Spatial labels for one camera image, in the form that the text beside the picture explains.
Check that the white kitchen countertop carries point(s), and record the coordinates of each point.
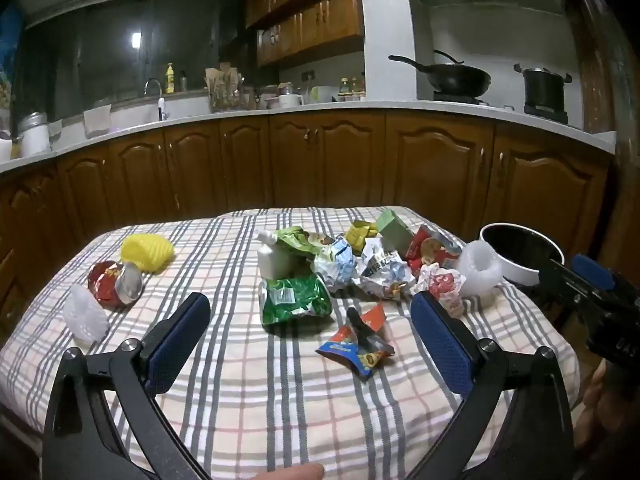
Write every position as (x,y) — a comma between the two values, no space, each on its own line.
(350,107)

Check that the blue red snack wrapper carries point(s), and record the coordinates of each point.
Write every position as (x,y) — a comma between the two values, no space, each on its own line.
(350,347)

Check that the yellow plastic bag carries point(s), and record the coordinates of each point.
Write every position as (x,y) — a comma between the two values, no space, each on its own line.
(147,254)

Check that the colourful wall poster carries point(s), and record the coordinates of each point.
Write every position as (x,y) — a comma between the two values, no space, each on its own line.
(7,60)

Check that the person's left hand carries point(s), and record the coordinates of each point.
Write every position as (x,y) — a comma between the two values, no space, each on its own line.
(295,473)

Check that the wooden lower kitchen cabinets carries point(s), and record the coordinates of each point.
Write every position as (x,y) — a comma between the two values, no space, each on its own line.
(325,160)

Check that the yellow crumpled wrapper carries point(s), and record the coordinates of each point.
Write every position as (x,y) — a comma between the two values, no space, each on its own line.
(360,234)

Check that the blue white crumpled wrapper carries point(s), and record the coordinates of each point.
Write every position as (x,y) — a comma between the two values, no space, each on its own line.
(335,267)

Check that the red white crumpled wrapper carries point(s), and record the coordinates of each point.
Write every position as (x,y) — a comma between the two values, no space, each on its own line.
(442,285)

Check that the green crumpled bag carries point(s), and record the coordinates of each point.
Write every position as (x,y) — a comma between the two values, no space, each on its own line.
(295,300)

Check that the red and white carton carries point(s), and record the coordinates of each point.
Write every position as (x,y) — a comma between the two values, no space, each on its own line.
(430,250)

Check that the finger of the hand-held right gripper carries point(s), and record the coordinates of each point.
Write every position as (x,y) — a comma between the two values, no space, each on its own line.
(567,282)
(595,270)

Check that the white plastic cup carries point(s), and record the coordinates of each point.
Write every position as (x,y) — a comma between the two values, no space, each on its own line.
(477,265)

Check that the black cooking pot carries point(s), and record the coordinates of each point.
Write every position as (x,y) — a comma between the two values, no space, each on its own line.
(542,90)

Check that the white bin with black liner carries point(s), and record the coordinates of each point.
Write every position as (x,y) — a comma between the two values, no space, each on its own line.
(515,272)

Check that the green drink carton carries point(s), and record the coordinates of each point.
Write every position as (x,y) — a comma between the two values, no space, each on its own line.
(395,227)

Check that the yellow dish soap bottle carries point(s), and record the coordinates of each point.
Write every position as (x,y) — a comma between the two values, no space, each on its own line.
(170,80)

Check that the chrome faucet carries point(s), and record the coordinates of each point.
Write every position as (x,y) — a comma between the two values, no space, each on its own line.
(160,105)

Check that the red crushed can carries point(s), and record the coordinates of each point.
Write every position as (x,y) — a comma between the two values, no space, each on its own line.
(102,280)

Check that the jar of wooden utensils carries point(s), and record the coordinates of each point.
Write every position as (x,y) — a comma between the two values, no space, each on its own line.
(222,90)

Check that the white mug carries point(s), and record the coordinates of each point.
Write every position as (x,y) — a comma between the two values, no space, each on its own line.
(289,100)

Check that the clear ribbed plastic cup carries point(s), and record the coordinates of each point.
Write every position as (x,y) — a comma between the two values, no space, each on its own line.
(85,315)

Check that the wooden upper kitchen cabinets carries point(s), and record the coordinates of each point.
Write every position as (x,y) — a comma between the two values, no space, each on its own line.
(325,15)

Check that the black wok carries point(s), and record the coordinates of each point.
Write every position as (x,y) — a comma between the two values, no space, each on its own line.
(460,80)

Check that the green spouted drink pouch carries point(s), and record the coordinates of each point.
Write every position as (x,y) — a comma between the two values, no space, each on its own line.
(297,240)

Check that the white lidded canister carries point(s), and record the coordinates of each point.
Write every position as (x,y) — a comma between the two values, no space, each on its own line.
(34,137)

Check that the condiment bottle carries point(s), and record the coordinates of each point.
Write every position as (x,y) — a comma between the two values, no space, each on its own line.
(358,91)
(344,91)

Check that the dark kitchen window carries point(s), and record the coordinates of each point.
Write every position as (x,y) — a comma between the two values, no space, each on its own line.
(100,50)

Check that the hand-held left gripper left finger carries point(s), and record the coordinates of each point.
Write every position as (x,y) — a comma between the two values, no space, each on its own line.
(175,345)

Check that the white dish cloth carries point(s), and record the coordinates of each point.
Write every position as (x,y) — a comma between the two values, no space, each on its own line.
(97,121)

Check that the plaid checked cloth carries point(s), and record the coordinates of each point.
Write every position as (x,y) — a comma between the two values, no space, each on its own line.
(250,385)

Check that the wooden framed glass door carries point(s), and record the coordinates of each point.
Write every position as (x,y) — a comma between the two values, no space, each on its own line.
(600,85)

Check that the small white plastic bottle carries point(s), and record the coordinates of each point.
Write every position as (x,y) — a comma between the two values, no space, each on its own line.
(274,260)

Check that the wooden kitchen cabinets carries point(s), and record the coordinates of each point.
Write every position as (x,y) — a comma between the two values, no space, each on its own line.
(325,160)
(325,15)

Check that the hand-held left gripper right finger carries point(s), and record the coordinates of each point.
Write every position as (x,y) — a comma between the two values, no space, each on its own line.
(442,345)

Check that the person's right hand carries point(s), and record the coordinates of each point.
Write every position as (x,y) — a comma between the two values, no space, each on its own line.
(594,405)

